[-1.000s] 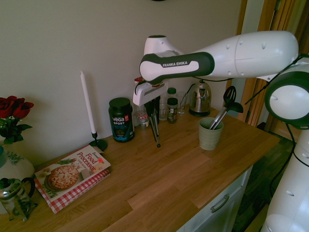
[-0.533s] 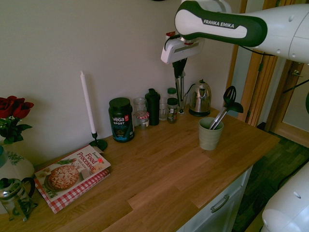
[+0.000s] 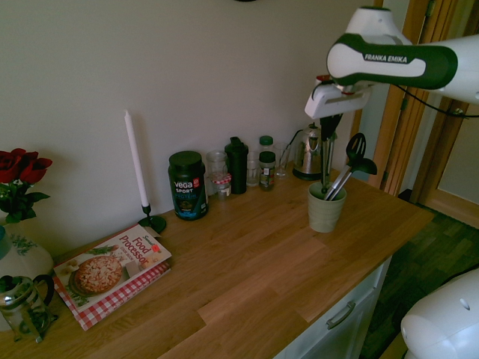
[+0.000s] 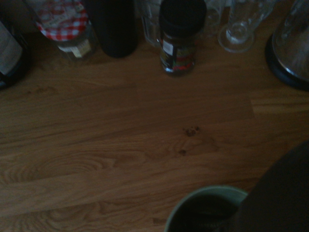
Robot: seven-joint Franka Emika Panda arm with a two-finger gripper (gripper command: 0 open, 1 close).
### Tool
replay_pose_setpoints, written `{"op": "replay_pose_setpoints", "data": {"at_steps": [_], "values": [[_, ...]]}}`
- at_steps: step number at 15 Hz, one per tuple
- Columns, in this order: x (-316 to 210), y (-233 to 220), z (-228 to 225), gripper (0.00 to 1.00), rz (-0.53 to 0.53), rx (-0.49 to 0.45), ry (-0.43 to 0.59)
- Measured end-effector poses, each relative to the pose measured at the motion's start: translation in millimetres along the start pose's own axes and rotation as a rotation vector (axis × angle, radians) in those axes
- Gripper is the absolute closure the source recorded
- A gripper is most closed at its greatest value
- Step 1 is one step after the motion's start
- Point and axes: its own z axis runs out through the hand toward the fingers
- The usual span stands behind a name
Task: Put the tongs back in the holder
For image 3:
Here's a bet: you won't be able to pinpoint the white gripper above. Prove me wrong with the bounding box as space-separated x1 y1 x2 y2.
304 82 372 142

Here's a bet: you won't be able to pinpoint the steel tongs with black grips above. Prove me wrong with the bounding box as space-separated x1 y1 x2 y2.
320 137 337 196

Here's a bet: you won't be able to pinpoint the pale green utensil holder cup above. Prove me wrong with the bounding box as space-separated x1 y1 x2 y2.
308 182 348 233

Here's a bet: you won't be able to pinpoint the black candle holder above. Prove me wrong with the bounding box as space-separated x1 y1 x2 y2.
138 203 167 233

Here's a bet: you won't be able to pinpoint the black slotted spatula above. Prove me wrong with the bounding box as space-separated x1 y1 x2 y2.
324 132 367 201

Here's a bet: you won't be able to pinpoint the stainless steel electric kettle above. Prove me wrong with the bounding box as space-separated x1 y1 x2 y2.
291 123 326 182

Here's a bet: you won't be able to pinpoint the black ladle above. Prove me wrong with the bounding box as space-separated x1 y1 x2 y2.
327 157 378 201

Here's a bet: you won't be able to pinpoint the spice jar with green lid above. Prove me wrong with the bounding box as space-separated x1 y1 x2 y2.
258 150 277 192

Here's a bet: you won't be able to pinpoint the black shaker bottle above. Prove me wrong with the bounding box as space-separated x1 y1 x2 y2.
224 136 249 195

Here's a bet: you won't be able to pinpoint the clear glass jar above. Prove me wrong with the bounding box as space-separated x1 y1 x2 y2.
206 150 228 196

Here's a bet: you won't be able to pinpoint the small jar red checkered lid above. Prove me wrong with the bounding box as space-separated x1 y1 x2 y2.
211 174 233 200

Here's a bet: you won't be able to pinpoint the dark Vega protein tub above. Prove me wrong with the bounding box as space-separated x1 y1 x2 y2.
168 150 210 221

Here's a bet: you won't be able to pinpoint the white cabinet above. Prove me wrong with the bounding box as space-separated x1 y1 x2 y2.
275 256 393 359

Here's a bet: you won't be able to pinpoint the tall white candle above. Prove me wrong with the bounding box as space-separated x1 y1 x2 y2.
123 109 150 208

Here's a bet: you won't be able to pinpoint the Food Processor cookbook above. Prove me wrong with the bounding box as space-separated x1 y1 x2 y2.
53 224 173 314

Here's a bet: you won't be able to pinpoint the red checkered book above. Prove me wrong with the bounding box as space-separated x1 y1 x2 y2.
52 261 171 332

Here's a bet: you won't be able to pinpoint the red rose bouquet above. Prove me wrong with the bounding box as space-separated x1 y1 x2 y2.
0 147 54 225

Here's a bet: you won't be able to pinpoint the white floral vase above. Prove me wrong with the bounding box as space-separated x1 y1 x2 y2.
0 219 55 332

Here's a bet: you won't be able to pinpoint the glass french press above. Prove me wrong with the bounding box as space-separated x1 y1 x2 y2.
0 274 59 343

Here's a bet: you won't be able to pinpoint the wooden door frame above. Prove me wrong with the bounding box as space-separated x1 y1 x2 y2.
350 0 479 224

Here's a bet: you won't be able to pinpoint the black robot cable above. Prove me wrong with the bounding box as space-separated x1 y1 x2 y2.
388 82 479 120

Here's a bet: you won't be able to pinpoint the silver drawer handle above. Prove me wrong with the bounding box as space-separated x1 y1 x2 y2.
326 301 357 331

